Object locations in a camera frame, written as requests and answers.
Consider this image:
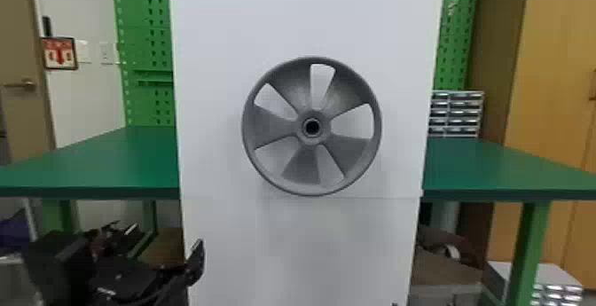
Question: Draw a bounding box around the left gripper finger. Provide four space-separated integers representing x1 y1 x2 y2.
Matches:
98 221 146 255
184 238 207 286

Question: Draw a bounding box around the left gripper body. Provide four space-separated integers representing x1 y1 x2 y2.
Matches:
90 254 190 306

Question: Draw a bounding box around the grey wheel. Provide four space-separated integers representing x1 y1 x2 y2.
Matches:
240 56 383 198

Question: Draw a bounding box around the white panel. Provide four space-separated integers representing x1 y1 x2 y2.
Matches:
169 0 447 306

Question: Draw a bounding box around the brown door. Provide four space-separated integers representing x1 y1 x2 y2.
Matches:
0 0 56 166

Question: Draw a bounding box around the white drawer cabinet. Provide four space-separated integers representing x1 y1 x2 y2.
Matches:
427 90 486 139
529 282 586 306

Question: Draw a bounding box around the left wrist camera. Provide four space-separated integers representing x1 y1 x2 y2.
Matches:
24 230 97 306

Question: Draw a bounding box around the white wall switch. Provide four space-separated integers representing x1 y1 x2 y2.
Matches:
75 39 92 64

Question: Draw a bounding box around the red wall sign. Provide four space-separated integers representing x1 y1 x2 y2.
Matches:
39 35 79 71

